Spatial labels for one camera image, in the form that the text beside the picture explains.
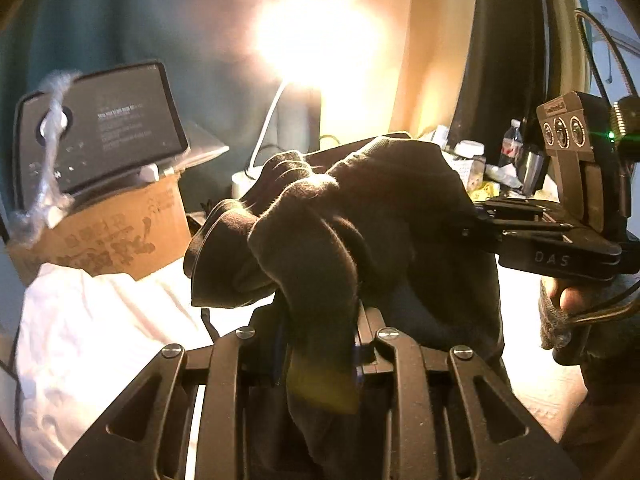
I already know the brown t-shirt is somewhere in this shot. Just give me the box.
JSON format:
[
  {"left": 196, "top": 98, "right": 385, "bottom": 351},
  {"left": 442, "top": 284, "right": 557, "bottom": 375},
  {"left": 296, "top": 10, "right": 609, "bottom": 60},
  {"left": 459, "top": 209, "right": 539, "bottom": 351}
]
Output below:
[{"left": 183, "top": 136, "right": 504, "bottom": 479}]

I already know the person's right hand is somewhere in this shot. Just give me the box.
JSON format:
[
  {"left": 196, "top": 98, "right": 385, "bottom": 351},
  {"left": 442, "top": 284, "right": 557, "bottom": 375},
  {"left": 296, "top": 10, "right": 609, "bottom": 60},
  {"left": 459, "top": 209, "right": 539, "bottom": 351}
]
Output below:
[{"left": 538, "top": 274, "right": 639, "bottom": 365}]

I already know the yellow snack bag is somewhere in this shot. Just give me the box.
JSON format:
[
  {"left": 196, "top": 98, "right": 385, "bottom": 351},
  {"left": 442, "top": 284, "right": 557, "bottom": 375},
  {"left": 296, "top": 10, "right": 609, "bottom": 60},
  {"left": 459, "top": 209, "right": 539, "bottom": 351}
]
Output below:
[{"left": 469, "top": 182, "right": 500, "bottom": 203}]

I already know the steel tumbler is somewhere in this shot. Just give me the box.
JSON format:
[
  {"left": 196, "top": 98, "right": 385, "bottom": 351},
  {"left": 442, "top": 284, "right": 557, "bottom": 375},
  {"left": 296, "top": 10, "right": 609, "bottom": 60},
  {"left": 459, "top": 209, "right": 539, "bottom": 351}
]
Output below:
[{"left": 521, "top": 150, "right": 547, "bottom": 197}]

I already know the plastic water bottle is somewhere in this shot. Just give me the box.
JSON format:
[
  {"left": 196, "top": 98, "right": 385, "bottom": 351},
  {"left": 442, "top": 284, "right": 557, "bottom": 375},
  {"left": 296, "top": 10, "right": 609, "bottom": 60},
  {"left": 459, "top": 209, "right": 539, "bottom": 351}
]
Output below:
[{"left": 498, "top": 119, "right": 523, "bottom": 167}]

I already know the clear jar white lid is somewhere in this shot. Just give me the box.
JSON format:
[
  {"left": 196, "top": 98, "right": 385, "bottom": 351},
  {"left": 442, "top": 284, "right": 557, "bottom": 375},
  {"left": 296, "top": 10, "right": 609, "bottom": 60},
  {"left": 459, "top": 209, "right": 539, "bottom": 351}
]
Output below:
[{"left": 452, "top": 140, "right": 486, "bottom": 192}]

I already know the cardboard box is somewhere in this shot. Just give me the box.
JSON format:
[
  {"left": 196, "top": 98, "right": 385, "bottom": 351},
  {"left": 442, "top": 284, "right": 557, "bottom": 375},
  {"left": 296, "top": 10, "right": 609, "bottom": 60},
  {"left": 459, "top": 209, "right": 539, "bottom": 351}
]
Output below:
[{"left": 6, "top": 174, "right": 191, "bottom": 285}]

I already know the white cloth pile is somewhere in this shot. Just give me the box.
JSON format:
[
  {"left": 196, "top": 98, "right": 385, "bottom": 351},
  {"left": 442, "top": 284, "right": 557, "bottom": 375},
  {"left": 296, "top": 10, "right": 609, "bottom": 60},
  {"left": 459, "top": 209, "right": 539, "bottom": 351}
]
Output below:
[{"left": 14, "top": 259, "right": 227, "bottom": 476}]

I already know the yellow curtain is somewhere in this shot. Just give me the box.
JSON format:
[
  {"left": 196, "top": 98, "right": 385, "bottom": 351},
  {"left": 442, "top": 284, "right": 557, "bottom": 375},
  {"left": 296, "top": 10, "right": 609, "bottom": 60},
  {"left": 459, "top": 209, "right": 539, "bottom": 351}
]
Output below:
[{"left": 309, "top": 0, "right": 591, "bottom": 151}]

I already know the tablet with dark screen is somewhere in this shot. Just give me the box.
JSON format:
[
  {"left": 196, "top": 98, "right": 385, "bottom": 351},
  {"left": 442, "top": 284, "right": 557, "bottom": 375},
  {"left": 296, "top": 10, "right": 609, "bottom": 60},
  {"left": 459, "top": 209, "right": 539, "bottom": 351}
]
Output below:
[{"left": 12, "top": 61, "right": 189, "bottom": 209}]

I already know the white desk lamp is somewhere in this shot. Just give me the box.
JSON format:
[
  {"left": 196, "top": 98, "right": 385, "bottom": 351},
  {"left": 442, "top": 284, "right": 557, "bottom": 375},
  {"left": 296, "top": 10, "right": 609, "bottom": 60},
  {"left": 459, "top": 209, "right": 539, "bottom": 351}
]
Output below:
[{"left": 231, "top": 0, "right": 384, "bottom": 198}]

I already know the teal curtain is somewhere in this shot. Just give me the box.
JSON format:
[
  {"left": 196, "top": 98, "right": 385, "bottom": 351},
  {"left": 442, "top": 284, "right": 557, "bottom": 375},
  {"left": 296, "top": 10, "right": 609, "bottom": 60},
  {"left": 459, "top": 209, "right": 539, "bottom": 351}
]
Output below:
[{"left": 1, "top": 0, "right": 319, "bottom": 211}]

